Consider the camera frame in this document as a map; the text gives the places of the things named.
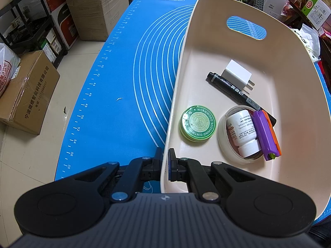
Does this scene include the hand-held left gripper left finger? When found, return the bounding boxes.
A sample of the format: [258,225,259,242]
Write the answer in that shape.
[68,147,163,203]

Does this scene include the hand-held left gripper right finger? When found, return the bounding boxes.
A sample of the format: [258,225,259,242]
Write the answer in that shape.
[168,148,257,203]

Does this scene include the green ointment tin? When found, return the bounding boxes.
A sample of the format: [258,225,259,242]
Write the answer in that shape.
[180,105,217,143]

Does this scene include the white medicine bottle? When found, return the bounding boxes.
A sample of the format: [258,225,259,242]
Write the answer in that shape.
[226,110,262,159]

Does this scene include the black marker pen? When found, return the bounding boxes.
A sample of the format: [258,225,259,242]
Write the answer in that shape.
[206,71,277,126]

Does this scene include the purple orange toy knife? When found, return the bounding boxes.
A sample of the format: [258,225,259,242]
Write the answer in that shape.
[252,110,282,162]

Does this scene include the white charger plug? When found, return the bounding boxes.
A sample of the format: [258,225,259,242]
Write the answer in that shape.
[223,59,256,92]

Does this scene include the cream plastic basket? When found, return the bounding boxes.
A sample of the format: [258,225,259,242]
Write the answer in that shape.
[160,0,331,219]

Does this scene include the clear tape roll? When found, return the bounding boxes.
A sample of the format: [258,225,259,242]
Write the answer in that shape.
[218,105,270,165]

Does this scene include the blue silicone mat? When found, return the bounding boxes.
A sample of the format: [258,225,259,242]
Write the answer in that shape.
[54,0,331,224]

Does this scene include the brown cardboard box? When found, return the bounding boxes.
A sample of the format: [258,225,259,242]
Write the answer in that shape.
[0,50,61,135]

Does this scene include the large wrapped cardboard box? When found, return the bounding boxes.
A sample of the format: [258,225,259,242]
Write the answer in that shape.
[59,0,130,42]

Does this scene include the red white appliance box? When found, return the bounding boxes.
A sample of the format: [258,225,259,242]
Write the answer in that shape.
[50,7,79,51]

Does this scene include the person's dark pants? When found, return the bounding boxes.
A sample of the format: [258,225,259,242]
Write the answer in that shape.
[309,221,331,248]

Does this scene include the white red printed plastic bag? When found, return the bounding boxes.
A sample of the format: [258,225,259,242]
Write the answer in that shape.
[0,43,21,98]

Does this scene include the white printed shopping bag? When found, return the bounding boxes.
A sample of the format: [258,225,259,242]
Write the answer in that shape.
[291,23,321,61]

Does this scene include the white cardboard box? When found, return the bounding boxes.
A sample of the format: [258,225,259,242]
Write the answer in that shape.
[264,0,285,19]

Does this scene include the black metal shelf rack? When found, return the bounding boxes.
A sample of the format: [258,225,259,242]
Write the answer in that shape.
[0,0,69,66]

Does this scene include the green white carton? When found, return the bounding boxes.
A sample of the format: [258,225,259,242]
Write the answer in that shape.
[301,0,331,31]

